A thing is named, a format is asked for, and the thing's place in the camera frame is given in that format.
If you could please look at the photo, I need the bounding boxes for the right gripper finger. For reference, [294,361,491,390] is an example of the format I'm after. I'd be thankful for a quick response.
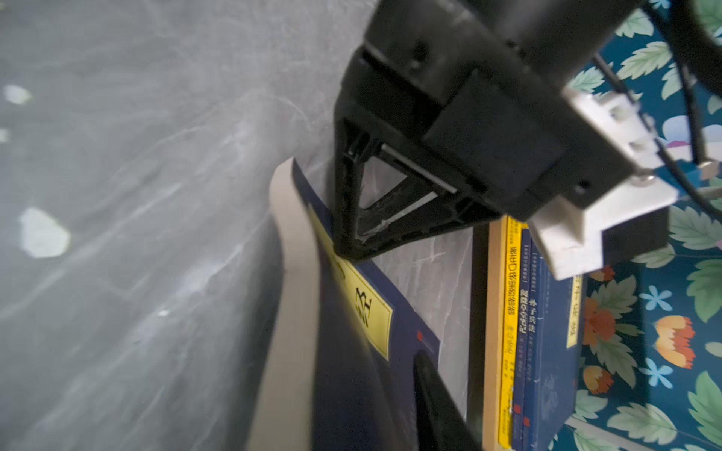
[413,351,481,451]

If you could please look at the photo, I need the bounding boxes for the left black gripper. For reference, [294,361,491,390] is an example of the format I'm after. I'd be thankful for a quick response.
[333,1,637,261]

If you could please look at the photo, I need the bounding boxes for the white wooden two-tier shelf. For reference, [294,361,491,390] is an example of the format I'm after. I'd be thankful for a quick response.
[467,219,506,450]

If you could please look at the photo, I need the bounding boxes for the yellow book on lower shelf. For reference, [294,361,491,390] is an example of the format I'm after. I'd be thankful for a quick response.
[498,216,524,450]

